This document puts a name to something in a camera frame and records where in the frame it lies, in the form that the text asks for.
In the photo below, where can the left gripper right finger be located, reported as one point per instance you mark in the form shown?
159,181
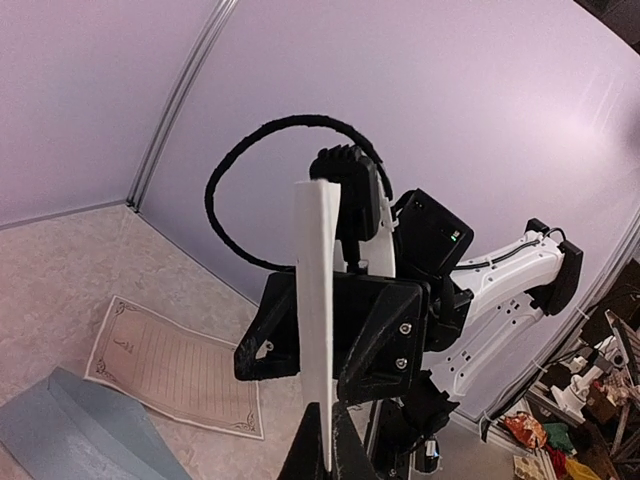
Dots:
349,458

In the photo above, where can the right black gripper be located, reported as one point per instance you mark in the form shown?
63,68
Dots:
381,329

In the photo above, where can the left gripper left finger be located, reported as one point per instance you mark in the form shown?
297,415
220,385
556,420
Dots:
305,459

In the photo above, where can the beige lined letter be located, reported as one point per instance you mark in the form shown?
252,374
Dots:
178,372
316,207

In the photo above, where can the teal paper envelope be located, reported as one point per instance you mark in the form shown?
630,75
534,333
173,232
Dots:
64,427

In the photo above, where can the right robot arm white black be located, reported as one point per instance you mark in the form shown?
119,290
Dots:
510,289

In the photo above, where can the right aluminium frame post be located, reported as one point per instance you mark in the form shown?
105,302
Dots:
199,52

